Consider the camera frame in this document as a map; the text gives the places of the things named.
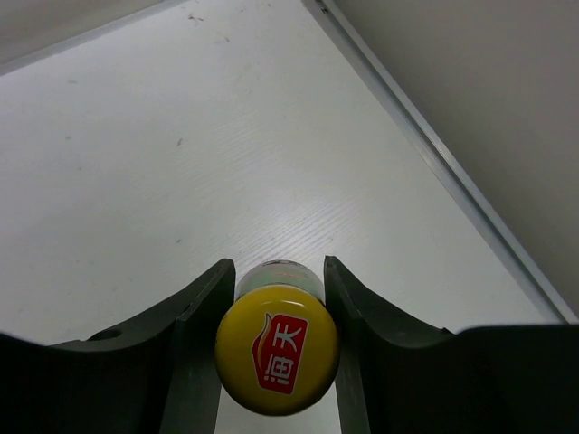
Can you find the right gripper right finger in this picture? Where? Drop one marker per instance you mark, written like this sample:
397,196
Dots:
397,374

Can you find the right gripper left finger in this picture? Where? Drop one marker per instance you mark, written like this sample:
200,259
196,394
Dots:
153,373

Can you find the green bottle yellow cap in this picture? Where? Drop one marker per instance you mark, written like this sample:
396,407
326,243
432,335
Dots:
277,347

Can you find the aluminium table edge rail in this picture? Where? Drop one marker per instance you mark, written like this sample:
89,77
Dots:
464,192

